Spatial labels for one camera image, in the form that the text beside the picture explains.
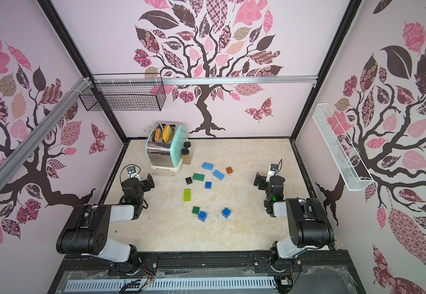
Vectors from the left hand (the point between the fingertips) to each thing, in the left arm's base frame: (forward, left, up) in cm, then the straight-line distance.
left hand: (140, 178), depth 93 cm
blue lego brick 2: (-17, -45, -4) cm, 48 cm away
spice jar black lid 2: (+16, -22, +3) cm, 28 cm away
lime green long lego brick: (-6, -25, -6) cm, 26 cm away
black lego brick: (+3, -24, -7) cm, 25 cm away
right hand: (+2, -67, 0) cm, 67 cm away
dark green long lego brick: (+4, -30, -6) cm, 31 cm away
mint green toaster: (+13, -13, +11) cm, 22 cm away
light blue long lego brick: (+12, -35, -6) cm, 37 cm away
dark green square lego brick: (-15, -30, -5) cm, 34 cm away
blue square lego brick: (-1, -36, -6) cm, 36 cm away
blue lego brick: (-19, -33, -4) cm, 38 cm away
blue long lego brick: (+5, -41, -5) cm, 42 cm away
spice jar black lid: (+23, -22, +2) cm, 32 cm away
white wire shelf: (-4, -91, +26) cm, 94 cm away
